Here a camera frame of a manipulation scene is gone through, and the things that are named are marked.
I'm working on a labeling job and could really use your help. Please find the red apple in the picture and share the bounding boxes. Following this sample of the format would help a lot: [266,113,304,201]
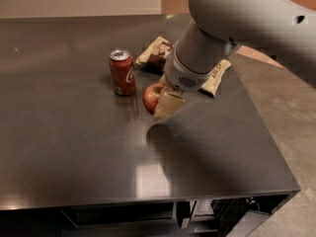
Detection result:
[142,83,163,115]

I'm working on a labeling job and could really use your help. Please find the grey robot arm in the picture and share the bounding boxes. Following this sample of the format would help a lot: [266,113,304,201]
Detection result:
[143,0,316,119]

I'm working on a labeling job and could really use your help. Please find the red coke can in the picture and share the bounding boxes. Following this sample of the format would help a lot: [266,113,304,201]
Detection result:
[109,49,136,96]

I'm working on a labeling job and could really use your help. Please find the brown snack bag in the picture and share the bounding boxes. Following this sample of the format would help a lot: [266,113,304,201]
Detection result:
[136,37,231,97]

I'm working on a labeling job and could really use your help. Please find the black table frame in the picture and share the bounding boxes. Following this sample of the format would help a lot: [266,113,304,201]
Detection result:
[0,192,296,237]

